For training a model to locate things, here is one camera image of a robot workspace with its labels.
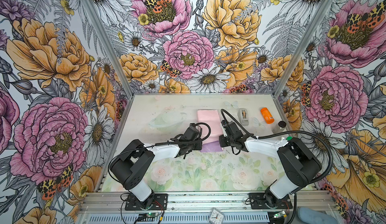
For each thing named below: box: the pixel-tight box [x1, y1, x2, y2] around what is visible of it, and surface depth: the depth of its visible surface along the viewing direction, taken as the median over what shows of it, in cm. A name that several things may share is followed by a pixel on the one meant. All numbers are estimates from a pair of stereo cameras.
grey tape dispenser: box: [237, 107, 250, 127], surface depth 107 cm
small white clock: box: [208, 207, 225, 224], surface depth 70 cm
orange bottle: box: [260, 107, 275, 125], surface depth 107 cm
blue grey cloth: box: [297, 206, 340, 224], surface depth 70 cm
